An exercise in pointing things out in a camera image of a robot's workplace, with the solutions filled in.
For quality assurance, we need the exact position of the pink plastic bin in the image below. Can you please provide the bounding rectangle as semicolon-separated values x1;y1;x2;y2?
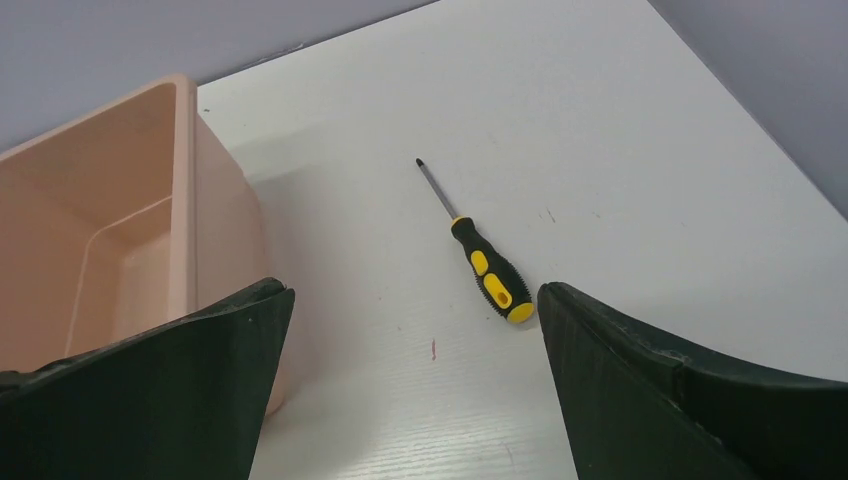
0;73;291;417

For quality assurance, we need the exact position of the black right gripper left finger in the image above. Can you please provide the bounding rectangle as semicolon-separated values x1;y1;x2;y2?
1;277;295;479

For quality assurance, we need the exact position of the black yellow screwdriver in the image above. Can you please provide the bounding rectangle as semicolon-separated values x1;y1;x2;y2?
415;158;535;325

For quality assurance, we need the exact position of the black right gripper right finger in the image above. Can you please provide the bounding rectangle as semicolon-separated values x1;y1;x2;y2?
537;282;847;479

